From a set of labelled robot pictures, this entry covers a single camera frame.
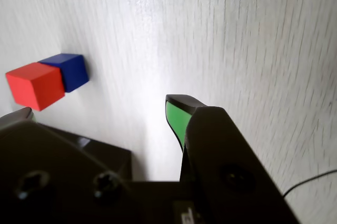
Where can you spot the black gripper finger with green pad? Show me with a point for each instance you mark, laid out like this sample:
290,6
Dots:
218,161

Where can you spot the blue wooden cube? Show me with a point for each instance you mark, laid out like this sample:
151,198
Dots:
73,72

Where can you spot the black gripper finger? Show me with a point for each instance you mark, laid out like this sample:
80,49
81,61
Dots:
47,171

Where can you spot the red wooden cube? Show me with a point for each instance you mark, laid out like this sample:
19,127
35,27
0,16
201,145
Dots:
37,87

